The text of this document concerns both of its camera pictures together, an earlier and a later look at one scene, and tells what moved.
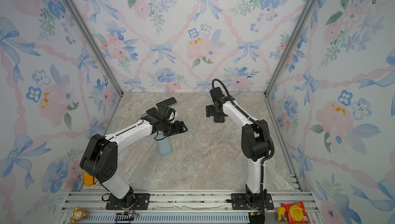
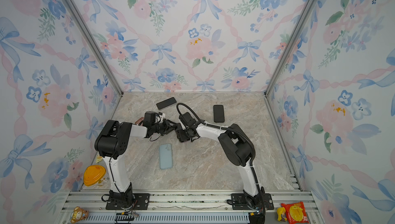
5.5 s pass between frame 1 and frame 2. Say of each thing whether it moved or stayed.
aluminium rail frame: stayed
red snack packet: stayed
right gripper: moved
